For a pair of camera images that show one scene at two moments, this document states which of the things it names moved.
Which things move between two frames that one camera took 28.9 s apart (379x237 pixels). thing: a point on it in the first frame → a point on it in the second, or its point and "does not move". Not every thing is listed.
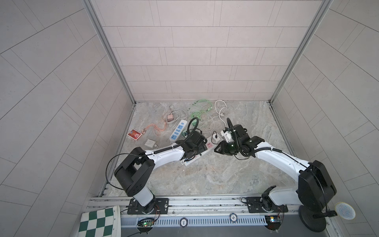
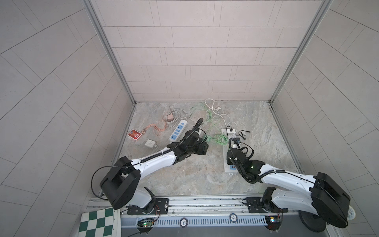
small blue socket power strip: [178, 131] does not move
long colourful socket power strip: [211, 142] → [230, 134]
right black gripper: [222, 148] → [228, 159]
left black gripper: [202, 146] does not move
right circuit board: [273, 221] does not move
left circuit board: [145, 225] does not move
